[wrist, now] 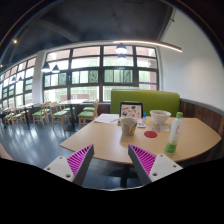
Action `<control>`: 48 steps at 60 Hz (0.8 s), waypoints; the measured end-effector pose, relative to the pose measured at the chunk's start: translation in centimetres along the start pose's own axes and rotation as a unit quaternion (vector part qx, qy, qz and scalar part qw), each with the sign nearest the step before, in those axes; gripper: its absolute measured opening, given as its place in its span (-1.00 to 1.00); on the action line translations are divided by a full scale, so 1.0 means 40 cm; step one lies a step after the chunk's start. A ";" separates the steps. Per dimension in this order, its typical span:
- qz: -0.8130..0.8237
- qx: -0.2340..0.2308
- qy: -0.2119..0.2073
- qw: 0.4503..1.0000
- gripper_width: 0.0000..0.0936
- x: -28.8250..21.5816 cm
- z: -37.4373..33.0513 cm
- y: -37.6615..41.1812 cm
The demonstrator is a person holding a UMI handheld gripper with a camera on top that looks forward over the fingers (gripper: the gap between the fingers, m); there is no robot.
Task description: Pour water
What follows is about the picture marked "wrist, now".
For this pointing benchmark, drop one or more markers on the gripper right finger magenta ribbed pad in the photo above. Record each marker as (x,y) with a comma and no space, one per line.
(151,167)

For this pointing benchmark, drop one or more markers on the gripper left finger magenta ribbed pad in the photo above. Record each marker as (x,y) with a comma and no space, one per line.
(74,167)

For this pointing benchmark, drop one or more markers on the small white card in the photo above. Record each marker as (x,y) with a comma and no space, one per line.
(141,125)

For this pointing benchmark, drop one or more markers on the clear bottle, green cap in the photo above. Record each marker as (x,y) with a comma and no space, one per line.
(175,131)

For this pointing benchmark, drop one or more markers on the white paper cup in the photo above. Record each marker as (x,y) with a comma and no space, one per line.
(128,126)

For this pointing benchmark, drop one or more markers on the white ceramic bowl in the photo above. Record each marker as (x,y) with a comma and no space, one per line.
(160,116)

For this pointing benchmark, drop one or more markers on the wooden chair, green seat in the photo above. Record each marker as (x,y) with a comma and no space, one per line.
(59,116)
(41,116)
(10,113)
(88,113)

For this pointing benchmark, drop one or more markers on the small blue-capped bottle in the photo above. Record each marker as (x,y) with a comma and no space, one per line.
(144,117)

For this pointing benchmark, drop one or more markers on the white paper sheets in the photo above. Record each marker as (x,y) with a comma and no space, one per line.
(107,118)

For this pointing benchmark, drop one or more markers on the black framed menu stand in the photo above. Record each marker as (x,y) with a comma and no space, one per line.
(131,110)

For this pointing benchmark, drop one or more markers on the square wooden dining table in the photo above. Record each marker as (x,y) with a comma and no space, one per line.
(71,103)

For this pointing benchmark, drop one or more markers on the green upholstered booth bench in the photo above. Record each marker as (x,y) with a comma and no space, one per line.
(151,100)

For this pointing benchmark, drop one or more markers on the black pendant lamp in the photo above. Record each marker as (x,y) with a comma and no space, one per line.
(121,48)
(55,69)
(46,68)

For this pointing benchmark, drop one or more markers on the long linear ceiling light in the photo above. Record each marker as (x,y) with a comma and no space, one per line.
(150,43)

